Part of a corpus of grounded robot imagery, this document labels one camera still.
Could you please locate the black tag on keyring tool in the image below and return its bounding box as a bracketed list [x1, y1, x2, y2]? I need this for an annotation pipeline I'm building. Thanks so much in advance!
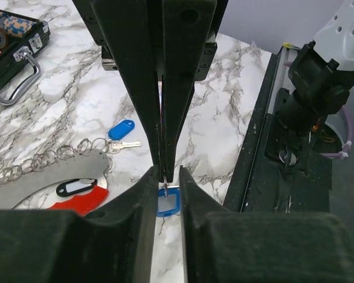
[56, 179, 97, 198]

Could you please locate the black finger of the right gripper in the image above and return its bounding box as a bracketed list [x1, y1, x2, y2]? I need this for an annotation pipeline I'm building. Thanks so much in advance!
[161, 1, 217, 182]
[91, 1, 162, 169]

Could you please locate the red-handled metal keyring tool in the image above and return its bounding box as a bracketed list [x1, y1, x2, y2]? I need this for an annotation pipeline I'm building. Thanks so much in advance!
[0, 150, 112, 216]

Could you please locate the blue plastic key tag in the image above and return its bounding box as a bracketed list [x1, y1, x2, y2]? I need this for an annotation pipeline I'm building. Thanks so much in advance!
[156, 186, 181, 218]

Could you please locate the black poker chip case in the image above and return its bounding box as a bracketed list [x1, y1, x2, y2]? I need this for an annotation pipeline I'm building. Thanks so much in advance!
[0, 10, 51, 107]

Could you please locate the black mounting rail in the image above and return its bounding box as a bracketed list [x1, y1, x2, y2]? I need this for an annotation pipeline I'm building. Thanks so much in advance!
[223, 47, 332, 213]

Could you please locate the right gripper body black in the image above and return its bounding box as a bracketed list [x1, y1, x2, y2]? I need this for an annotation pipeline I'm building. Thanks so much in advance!
[71, 0, 218, 82]

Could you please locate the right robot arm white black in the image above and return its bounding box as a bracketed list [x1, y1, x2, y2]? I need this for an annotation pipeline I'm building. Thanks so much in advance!
[74, 1, 354, 183]

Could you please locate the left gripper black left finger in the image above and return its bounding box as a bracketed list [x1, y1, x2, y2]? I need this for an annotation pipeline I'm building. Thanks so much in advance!
[0, 166, 159, 282]

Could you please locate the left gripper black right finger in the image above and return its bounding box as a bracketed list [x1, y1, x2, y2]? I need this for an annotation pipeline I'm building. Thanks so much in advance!
[179, 167, 354, 282]

